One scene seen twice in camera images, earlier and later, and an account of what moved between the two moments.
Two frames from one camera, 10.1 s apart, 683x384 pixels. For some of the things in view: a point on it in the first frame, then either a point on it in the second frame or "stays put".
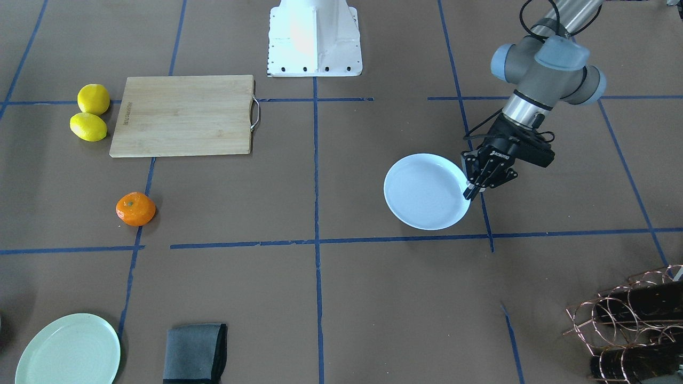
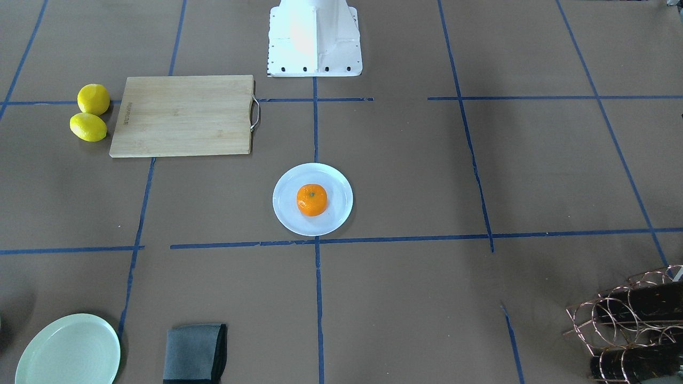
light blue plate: x=426 y=192 to x=339 y=202
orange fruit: x=135 y=208 to x=312 y=200
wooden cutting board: x=184 y=115 stays put
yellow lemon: x=88 y=126 stays put
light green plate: x=82 y=349 stays put
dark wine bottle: x=626 y=364 stays put
